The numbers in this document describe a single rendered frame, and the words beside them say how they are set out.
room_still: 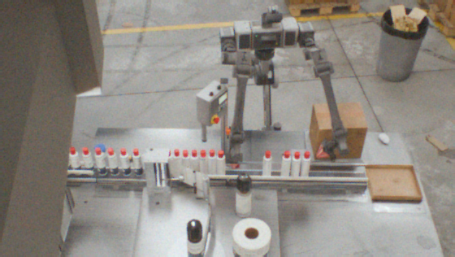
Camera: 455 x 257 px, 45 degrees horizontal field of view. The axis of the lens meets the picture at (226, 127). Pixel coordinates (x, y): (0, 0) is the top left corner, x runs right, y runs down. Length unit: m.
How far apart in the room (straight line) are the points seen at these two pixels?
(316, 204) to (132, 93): 2.65
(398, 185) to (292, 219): 0.72
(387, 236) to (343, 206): 0.31
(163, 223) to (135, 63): 2.93
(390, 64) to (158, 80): 2.28
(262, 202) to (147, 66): 2.87
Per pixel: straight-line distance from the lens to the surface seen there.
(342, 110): 3.55
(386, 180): 3.58
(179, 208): 3.25
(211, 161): 3.29
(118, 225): 3.28
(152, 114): 5.19
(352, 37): 6.31
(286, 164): 3.31
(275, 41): 3.47
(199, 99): 3.03
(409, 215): 3.44
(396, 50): 5.53
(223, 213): 3.21
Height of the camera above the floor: 3.39
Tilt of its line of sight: 43 degrees down
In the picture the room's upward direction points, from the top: straight up
